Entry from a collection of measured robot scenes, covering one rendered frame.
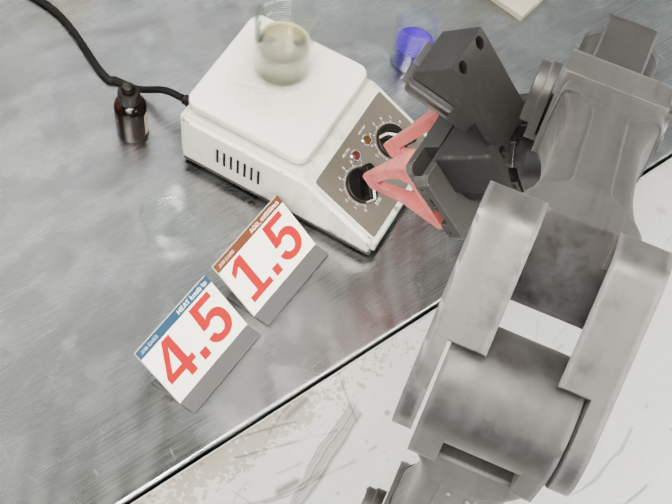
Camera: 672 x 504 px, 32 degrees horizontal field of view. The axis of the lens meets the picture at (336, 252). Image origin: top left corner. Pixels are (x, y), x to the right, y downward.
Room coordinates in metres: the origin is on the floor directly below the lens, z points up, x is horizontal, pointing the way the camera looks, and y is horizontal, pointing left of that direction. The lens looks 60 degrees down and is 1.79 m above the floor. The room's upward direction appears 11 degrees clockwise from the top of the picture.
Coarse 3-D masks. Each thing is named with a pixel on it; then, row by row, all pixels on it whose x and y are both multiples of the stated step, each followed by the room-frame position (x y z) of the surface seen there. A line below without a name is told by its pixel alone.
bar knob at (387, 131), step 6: (384, 126) 0.62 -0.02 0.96; (390, 126) 0.62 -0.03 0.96; (396, 126) 0.63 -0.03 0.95; (378, 132) 0.61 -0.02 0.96; (384, 132) 0.61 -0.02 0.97; (390, 132) 0.61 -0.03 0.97; (396, 132) 0.61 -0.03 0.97; (378, 138) 0.61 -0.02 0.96; (384, 138) 0.60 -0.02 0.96; (390, 138) 0.60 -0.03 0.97; (378, 144) 0.60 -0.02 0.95; (408, 144) 0.61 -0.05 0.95; (384, 150) 0.60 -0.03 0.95; (390, 156) 0.60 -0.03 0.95
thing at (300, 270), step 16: (304, 256) 0.50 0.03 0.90; (320, 256) 0.51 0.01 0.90; (288, 272) 0.49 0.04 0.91; (304, 272) 0.49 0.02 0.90; (272, 288) 0.47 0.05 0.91; (288, 288) 0.47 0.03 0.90; (240, 304) 0.45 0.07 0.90; (256, 304) 0.45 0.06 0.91; (272, 304) 0.45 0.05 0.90; (272, 320) 0.44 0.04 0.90
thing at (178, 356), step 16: (208, 288) 0.44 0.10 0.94; (192, 304) 0.42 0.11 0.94; (208, 304) 0.43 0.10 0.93; (224, 304) 0.43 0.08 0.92; (192, 320) 0.41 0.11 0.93; (208, 320) 0.42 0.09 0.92; (224, 320) 0.42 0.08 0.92; (176, 336) 0.39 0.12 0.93; (192, 336) 0.40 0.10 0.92; (208, 336) 0.41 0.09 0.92; (224, 336) 0.41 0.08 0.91; (160, 352) 0.38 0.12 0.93; (176, 352) 0.38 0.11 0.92; (192, 352) 0.39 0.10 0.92; (208, 352) 0.39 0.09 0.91; (160, 368) 0.37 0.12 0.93; (176, 368) 0.37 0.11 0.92; (192, 368) 0.38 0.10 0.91; (176, 384) 0.36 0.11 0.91
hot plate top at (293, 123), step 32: (224, 64) 0.63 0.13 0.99; (320, 64) 0.65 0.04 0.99; (352, 64) 0.66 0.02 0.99; (192, 96) 0.59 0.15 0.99; (224, 96) 0.60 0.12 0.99; (256, 96) 0.60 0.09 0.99; (288, 96) 0.61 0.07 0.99; (320, 96) 0.62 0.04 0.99; (352, 96) 0.62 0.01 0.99; (256, 128) 0.57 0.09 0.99; (288, 128) 0.58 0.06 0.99; (320, 128) 0.58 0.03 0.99; (288, 160) 0.55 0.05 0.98
